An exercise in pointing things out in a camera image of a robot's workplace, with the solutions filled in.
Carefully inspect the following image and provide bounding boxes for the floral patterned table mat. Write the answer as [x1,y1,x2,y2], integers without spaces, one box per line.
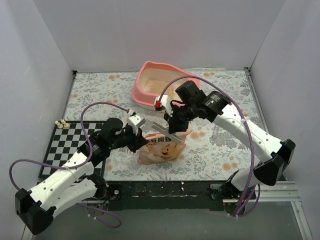
[64,70,265,181]

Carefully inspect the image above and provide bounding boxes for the black white chessboard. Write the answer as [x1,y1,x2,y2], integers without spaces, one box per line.
[38,121,106,179]

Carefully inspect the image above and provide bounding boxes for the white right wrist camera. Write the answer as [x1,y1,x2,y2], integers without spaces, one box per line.
[154,95,173,117]

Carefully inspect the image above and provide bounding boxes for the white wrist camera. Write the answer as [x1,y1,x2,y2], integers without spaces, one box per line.
[154,95,173,117]
[128,109,146,136]

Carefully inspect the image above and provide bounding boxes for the beige cat litter pile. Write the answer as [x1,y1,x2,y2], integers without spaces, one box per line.
[142,78,176,99]

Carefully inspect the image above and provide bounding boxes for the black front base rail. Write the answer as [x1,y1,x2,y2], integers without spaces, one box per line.
[105,181,224,211]

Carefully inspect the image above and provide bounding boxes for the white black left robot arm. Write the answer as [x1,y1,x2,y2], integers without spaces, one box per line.
[14,114,148,235]

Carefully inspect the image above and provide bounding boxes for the clear plastic litter scoop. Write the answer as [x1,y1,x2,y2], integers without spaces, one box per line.
[212,124,220,138]

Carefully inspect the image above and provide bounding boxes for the pink cat litter box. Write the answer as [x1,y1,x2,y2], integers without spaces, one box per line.
[132,61,201,110]

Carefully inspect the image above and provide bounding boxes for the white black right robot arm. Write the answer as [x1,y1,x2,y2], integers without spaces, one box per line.
[154,80,296,199]

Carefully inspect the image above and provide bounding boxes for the cream chess pieces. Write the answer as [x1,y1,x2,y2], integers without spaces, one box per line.
[54,119,69,129]

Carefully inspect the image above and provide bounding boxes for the orange cat litter bag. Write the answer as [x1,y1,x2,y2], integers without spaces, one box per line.
[137,127,192,165]

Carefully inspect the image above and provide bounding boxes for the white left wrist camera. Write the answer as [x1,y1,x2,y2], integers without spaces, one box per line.
[128,109,146,136]

